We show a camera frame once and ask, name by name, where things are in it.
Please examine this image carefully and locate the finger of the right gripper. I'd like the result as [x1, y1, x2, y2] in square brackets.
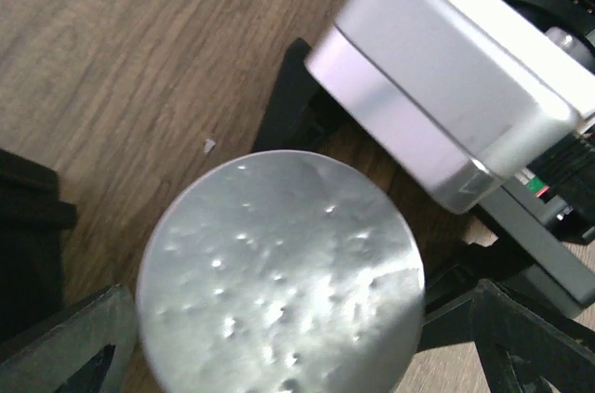
[250, 37, 401, 190]
[417, 267, 594, 392]

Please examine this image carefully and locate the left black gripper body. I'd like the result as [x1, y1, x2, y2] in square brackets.
[1, 150, 77, 342]

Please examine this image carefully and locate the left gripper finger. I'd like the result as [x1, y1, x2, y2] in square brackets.
[1, 284, 137, 392]

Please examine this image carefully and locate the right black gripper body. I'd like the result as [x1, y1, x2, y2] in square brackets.
[476, 0, 594, 318]

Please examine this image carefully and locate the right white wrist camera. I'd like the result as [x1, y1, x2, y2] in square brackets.
[306, 0, 594, 214]

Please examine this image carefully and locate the clear round cup lid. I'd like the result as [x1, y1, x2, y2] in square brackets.
[136, 151, 424, 392]

